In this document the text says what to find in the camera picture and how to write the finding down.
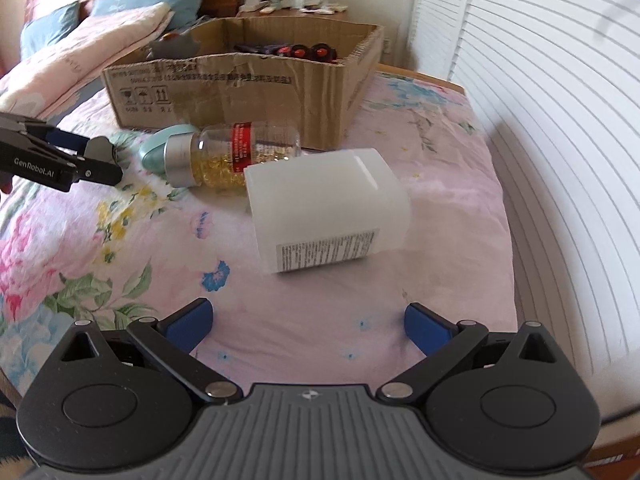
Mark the pink quilt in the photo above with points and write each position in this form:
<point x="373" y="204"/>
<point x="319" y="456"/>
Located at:
<point x="85" y="55"/>

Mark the clear capsule bottle red label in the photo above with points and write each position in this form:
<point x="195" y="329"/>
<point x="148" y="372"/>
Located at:
<point x="240" y="152"/>

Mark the floral pink cloth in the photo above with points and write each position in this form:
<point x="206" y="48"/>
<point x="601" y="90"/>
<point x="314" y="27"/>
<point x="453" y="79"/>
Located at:
<point x="150" y="240"/>

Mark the white power strip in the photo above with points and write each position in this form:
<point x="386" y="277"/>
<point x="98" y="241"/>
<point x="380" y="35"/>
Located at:
<point x="252" y="6"/>

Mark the small blue pillow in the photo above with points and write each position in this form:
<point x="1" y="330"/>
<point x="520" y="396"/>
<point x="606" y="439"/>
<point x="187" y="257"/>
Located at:
<point x="50" y="30"/>

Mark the grey spiky toy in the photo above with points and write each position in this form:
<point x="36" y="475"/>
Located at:
<point x="172" y="46"/>

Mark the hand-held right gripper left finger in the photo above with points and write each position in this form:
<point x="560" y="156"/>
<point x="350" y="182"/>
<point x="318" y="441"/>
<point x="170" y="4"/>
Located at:
<point x="192" y="322"/>

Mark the wide white louvre door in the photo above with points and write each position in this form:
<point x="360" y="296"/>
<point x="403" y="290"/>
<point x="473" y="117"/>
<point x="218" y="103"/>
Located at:
<point x="550" y="135"/>

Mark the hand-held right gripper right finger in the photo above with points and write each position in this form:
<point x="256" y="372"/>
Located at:
<point x="425" y="331"/>

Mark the teal egg-shaped case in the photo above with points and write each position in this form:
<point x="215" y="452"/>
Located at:
<point x="157" y="152"/>

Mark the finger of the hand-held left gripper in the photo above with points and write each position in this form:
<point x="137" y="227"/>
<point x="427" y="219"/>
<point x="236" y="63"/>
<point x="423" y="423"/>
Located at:
<point x="70" y="140"/>
<point x="102" y="170"/>

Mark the wooden nightstand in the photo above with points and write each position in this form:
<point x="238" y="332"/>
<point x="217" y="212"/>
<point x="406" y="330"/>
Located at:
<point x="300" y="14"/>

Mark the dark blue toy train block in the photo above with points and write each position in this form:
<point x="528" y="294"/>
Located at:
<point x="310" y="52"/>

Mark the brown cardboard box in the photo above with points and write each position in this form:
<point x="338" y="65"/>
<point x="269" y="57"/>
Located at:
<point x="280" y="95"/>

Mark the white plastic container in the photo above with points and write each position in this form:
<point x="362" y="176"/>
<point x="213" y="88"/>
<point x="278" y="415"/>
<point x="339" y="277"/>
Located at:
<point x="325" y="210"/>

